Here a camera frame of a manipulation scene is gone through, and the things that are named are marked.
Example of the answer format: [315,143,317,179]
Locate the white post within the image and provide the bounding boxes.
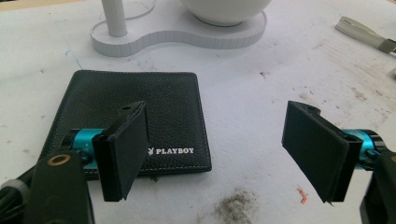
[100,0,129,38]

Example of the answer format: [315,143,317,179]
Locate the white stand base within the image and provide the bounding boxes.
[90,8,268,58]

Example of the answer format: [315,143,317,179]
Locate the black leather wallet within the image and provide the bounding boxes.
[38,69,213,181]

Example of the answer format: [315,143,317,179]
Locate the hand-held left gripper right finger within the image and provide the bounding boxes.
[281,100,387,204]

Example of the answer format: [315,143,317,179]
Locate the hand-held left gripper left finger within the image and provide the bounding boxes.
[62,100,150,203]

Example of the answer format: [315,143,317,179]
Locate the white bowl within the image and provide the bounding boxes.
[179,0,273,27]

